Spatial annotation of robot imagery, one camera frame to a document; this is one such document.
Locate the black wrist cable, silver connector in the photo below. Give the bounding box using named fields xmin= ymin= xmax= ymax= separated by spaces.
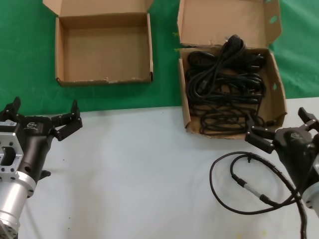
xmin=210 ymin=151 xmax=309 ymax=239

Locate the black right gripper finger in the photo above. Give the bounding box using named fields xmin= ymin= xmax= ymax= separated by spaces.
xmin=298 ymin=107 xmax=319 ymax=135
xmin=245 ymin=114 xmax=277 ymax=153

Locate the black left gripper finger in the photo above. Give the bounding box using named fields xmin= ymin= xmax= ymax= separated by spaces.
xmin=0 ymin=97 xmax=21 ymax=122
xmin=51 ymin=100 xmax=83 ymax=141

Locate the green table cloth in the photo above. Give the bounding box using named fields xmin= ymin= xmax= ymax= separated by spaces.
xmin=0 ymin=0 xmax=319 ymax=118

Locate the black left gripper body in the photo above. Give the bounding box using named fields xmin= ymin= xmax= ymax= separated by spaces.
xmin=14 ymin=116 xmax=54 ymax=184

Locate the shallow cardboard box, intact rim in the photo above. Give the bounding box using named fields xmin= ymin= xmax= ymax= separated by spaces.
xmin=42 ymin=0 xmax=155 ymax=87

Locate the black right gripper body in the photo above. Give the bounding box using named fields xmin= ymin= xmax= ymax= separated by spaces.
xmin=273 ymin=126 xmax=319 ymax=192

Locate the silver left wrist bracket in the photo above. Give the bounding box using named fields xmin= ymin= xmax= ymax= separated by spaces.
xmin=0 ymin=131 xmax=25 ymax=176

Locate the cardboard box, torn rim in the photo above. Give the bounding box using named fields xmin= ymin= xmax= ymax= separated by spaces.
xmin=176 ymin=0 xmax=288 ymax=139

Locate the thin tangled black cable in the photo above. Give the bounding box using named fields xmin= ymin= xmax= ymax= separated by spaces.
xmin=191 ymin=102 xmax=278 ymax=137

